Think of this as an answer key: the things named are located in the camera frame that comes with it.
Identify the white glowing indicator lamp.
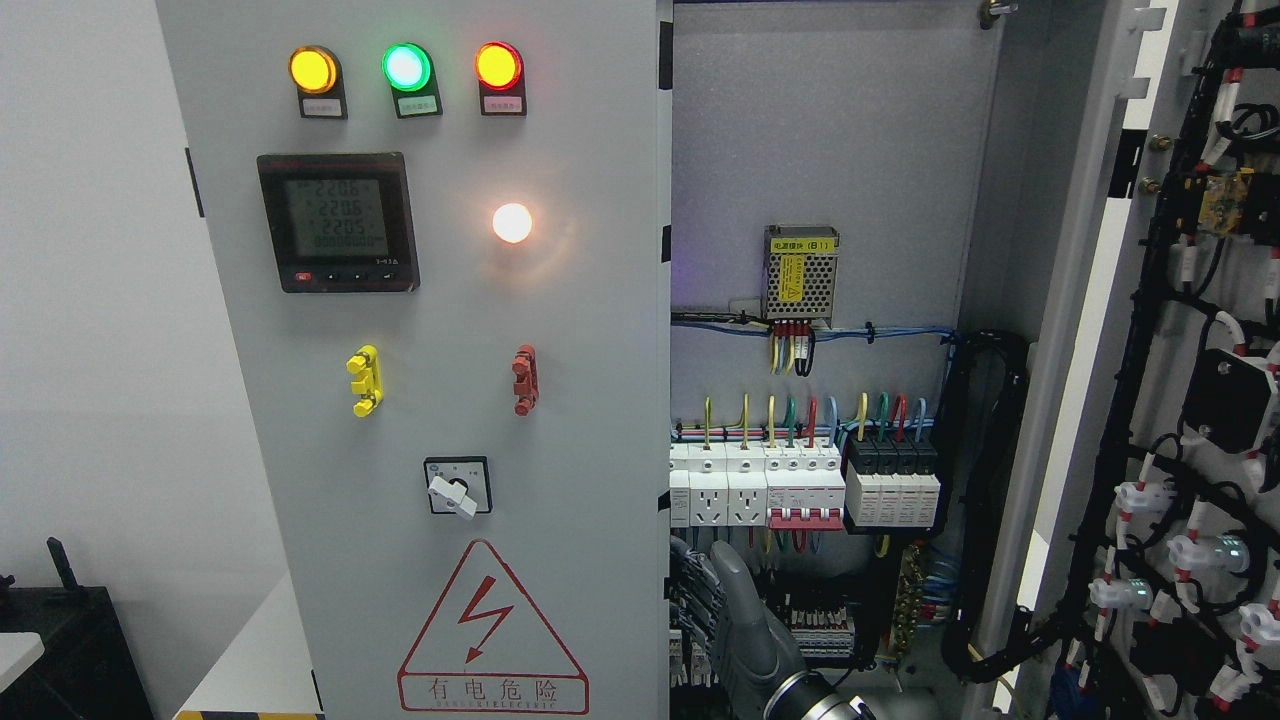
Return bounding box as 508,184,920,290
492,202,534,243

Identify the metal mesh power supply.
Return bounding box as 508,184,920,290
762,224,840,322

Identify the white socket breaker row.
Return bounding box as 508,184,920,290
669,442,768,529

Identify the yellow terminal post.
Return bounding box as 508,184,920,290
346,345,384,418

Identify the red triangle warning sticker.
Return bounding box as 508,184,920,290
397,539,590,715

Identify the yellow indicator lamp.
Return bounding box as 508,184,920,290
288,45,340,95

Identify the dark grey robot hand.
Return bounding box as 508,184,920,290
669,536,806,719

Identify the brass ground terminal bar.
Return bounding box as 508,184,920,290
887,542,927,662

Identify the white rotary selector switch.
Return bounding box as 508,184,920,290
422,456,492,519

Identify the green indicator lamp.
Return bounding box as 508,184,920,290
381,42,433,94

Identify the red indicator lamp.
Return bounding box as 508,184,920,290
474,41,524,91

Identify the black digital power meter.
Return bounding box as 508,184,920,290
257,152,420,293

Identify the right black cable loom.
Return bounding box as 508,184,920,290
934,331,1033,684

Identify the red terminal post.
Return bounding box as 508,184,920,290
511,345,539,416

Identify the black white surge protector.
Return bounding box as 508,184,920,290
842,433,942,534

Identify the red handle circuit breaker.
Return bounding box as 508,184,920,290
765,443,846,532

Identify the grey cabinet door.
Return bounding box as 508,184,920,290
157,1,673,719
954,1,1277,719

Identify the black box at left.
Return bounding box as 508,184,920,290
1,537,154,719

